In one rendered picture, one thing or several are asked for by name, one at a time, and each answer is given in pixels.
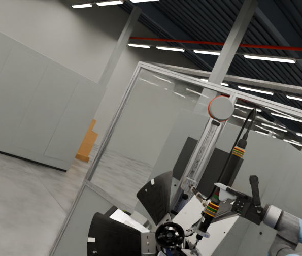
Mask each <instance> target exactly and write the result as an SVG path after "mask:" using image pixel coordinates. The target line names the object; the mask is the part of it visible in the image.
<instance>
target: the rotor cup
mask: <svg viewBox="0 0 302 256"><path fill-rule="evenodd" d="M168 233H172V236H171V237H168V236H167V234H168ZM155 241H156V252H157V251H159V252H160V251H162V252H163V253H164V249H165V250H166V253H164V254H165V255H166V256H180V255H179V254H178V253H182V252H183V251H182V250H181V249H189V245H188V243H187V241H186V240H185V232H184V230H183V228H182V227H181V226H180V225H179V224H177V223H175V222H165V223H163V224H161V225H160V226H159V227H158V228H157V230H156V232H155ZM182 244H183V248H182Z"/></svg>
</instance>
